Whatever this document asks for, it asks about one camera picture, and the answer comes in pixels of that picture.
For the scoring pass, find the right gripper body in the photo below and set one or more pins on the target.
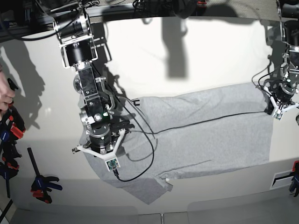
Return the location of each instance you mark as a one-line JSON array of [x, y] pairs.
[[99, 143]]

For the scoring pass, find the person's hand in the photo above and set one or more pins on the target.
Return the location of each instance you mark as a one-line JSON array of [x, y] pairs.
[[6, 93]]

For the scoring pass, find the grey T-shirt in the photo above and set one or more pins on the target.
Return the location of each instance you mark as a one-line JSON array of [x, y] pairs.
[[196, 134]]

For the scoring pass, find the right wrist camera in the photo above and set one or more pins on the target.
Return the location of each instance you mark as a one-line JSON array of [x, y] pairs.
[[112, 164]]

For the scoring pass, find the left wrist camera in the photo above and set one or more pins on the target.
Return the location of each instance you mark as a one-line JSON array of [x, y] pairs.
[[277, 114]]

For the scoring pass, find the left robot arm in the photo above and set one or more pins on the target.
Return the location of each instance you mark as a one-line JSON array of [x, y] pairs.
[[288, 12]]

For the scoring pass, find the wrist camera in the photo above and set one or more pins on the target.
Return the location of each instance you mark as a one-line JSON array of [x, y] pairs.
[[277, 114], [112, 164]]

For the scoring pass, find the blue bar clamp on table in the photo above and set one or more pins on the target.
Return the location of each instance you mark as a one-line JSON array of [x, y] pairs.
[[42, 185]]

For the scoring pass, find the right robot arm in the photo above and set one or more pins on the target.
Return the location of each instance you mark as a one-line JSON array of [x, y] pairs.
[[96, 102]]

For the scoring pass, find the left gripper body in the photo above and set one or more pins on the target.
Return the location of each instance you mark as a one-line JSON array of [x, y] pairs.
[[280, 93]]

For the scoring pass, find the blue clamp at right edge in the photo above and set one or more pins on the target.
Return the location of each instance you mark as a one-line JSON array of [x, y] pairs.
[[294, 187]]

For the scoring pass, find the lower orange black clamp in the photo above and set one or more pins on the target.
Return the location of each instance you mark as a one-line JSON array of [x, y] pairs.
[[12, 126]]

